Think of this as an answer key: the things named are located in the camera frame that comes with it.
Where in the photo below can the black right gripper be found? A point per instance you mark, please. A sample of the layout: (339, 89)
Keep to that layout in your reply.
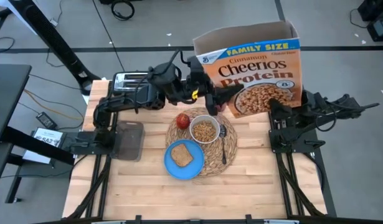
(300, 109)

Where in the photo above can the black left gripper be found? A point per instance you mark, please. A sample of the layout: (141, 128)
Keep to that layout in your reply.
(199, 84)

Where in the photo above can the black spoon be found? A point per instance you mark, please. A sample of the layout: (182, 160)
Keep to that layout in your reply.
(222, 130)

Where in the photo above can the orange Cheerios cereal box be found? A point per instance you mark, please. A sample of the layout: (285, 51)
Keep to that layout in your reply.
(256, 71)

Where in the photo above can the red apple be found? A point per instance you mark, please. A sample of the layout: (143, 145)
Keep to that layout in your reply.
(182, 121)

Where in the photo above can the white bowl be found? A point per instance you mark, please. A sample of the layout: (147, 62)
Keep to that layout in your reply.
(191, 137)

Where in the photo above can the round woven placemat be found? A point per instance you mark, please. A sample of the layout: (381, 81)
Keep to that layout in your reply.
(219, 155)

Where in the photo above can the brown toast slice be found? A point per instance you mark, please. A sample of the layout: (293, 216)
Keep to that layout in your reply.
(181, 155)

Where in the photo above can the blue plate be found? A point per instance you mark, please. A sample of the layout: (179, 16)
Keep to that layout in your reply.
(185, 172)

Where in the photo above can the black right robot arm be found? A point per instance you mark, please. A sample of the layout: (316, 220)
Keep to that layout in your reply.
(347, 107)

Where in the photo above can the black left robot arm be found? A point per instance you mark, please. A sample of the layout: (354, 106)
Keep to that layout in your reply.
(164, 81)

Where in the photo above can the black and chrome toaster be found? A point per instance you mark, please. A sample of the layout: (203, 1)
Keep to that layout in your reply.
(125, 81)

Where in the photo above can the smoky clear plastic tray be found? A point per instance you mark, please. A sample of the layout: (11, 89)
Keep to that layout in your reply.
(129, 140)

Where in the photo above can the black table clamp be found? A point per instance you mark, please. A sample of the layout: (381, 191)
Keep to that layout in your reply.
(248, 218)
(138, 218)

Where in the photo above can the black equipment box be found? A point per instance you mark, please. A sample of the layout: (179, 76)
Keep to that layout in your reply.
(381, 29)
(376, 7)

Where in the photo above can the black power adapter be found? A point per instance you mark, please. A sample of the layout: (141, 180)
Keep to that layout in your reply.
(46, 120)

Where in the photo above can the black stand column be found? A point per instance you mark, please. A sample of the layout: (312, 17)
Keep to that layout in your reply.
(54, 40)

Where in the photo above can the white printed paper sheet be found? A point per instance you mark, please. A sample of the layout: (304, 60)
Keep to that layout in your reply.
(48, 140)

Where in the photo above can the black desk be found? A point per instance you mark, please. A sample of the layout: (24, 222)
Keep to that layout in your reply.
(7, 93)

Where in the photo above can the black metal table frame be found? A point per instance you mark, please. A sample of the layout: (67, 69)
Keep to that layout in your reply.
(283, 186)

